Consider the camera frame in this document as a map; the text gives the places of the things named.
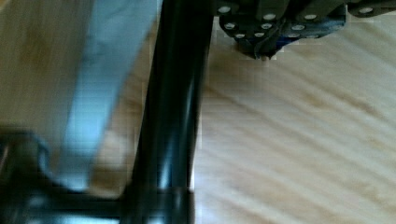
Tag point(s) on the black metal drawer handle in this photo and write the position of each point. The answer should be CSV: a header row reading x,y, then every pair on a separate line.
x,y
63,63

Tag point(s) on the wooden drawer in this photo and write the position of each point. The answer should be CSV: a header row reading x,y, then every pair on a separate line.
x,y
304,137

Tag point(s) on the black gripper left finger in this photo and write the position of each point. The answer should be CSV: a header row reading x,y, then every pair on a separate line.
x,y
255,25

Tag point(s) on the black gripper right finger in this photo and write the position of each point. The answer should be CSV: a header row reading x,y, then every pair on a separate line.
x,y
290,20

